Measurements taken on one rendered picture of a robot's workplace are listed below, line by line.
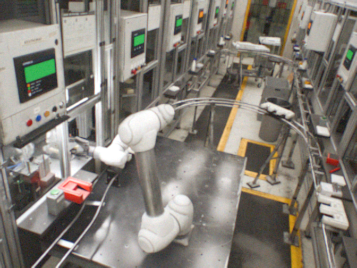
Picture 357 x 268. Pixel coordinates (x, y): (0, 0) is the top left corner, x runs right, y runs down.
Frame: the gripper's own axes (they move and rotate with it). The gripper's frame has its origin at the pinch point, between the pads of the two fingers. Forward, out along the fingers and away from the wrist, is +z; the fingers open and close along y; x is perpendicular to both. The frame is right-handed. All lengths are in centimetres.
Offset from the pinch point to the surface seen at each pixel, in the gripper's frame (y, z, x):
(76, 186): -6.3, -24.4, 29.3
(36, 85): 59, -17, 43
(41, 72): 64, -17, 39
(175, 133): -100, -14, -233
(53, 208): -4, -26, 51
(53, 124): 37, -18, 36
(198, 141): -99, -52, -226
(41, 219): -9, -22, 56
